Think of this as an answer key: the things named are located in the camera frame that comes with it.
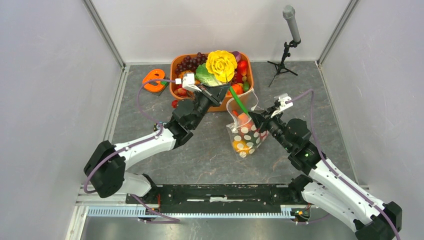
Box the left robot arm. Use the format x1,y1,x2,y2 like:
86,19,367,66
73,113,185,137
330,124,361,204
83,84,230,204

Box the toy napa cabbage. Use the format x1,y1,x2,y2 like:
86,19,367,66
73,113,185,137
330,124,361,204
195,63,224,87

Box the toy peach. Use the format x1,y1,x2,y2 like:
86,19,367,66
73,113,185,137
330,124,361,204
237,113,253,129

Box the small blue robot toy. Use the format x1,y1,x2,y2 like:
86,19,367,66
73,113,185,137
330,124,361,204
153,123,162,131

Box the orange toy bell pepper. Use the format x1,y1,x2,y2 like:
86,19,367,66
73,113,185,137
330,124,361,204
231,84,244,95

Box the green toy scallion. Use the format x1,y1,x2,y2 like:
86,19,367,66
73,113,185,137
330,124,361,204
229,86,249,115

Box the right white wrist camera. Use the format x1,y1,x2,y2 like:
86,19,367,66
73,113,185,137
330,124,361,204
270,93,294,118

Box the grey microphone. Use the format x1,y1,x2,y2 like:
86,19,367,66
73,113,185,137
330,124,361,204
282,4,301,44

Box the yellow toy flower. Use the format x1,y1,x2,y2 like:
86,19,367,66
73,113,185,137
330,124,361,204
205,50,238,83

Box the yellow toy mango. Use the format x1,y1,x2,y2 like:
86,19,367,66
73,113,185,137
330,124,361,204
232,140,251,155

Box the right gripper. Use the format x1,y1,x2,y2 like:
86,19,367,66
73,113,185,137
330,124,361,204
248,105,293,152

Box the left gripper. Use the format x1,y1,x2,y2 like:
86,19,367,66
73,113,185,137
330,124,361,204
190,83,231,130

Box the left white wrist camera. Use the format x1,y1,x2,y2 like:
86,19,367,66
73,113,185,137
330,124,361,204
175,72,202,92

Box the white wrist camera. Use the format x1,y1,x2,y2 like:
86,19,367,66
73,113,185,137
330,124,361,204
175,72,202,92
270,93,294,118

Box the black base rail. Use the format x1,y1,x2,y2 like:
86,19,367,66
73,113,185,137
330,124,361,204
141,183,311,214

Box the orange plastic basket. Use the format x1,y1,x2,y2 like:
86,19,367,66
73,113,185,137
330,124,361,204
169,52,255,112

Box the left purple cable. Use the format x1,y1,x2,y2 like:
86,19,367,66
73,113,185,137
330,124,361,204
83,78,181,224

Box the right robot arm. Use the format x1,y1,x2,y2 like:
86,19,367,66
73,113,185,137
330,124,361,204
249,111,403,240

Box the dark toy grapes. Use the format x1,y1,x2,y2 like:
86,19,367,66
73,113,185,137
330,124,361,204
174,52,207,75

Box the black tripod stand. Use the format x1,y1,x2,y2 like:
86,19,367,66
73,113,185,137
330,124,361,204
266,40,300,88

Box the clear polka-dot zip bag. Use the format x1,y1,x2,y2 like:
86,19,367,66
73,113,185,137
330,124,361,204
226,89,269,159

